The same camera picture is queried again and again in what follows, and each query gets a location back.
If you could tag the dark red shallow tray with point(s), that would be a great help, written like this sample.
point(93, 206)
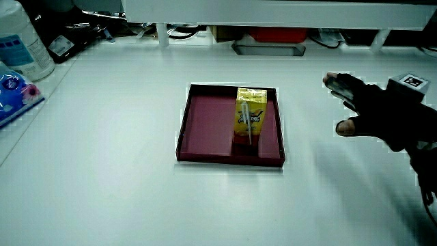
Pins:
point(208, 130)

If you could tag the person's right hand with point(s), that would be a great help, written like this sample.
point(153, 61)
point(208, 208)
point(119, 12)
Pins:
point(382, 112)

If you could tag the brown cardboard box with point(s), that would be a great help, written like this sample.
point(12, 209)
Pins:
point(223, 33)

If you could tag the grey flat tray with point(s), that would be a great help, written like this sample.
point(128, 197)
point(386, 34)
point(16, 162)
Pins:
point(269, 49)

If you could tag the yellow ice redtea carton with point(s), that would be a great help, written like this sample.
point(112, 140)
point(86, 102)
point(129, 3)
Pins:
point(249, 116)

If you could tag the blue flowered tissue packet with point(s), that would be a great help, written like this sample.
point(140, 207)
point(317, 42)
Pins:
point(15, 97)

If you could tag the white wipes canister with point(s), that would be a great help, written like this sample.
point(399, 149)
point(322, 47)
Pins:
point(20, 44)

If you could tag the white raised shelf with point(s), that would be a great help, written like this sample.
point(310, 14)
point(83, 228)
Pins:
point(273, 13)

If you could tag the red box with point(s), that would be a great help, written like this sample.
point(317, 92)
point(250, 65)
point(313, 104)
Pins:
point(278, 34)

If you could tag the black bag with white label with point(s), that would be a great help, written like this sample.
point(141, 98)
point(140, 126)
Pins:
point(68, 37)

